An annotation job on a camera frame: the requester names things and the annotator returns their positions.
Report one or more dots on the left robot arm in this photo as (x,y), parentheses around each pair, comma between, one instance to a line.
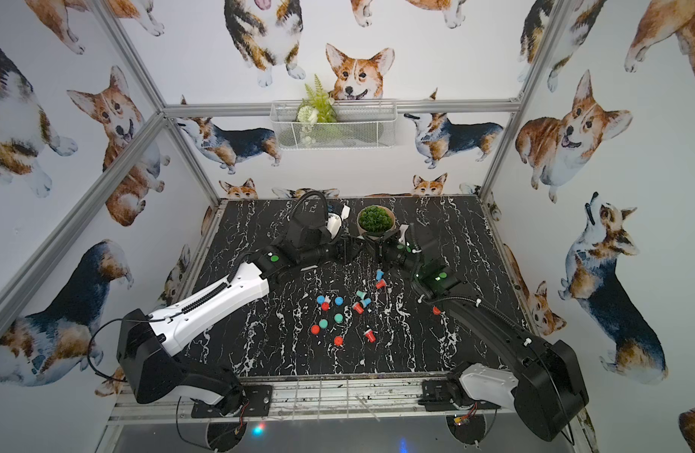
(149,345)

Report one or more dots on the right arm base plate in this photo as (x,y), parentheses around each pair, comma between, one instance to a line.
(442,395)

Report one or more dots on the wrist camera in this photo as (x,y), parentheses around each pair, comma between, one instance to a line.
(403,233)
(335,221)

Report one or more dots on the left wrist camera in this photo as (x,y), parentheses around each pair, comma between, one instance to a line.
(335,221)

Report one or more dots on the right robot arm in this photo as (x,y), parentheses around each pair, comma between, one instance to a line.
(541,381)

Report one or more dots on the white wire basket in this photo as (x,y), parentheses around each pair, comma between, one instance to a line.
(349,125)

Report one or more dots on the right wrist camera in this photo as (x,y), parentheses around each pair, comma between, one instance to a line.
(403,233)

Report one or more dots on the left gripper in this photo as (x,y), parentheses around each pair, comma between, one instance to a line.
(341,249)

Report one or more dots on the fern and white flower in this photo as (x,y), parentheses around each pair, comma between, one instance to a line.
(316,107)

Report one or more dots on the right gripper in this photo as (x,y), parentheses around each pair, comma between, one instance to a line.
(384,243)

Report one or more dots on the potted green plant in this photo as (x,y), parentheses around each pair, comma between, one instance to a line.
(375,221)

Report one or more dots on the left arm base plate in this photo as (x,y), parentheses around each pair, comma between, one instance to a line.
(251,400)

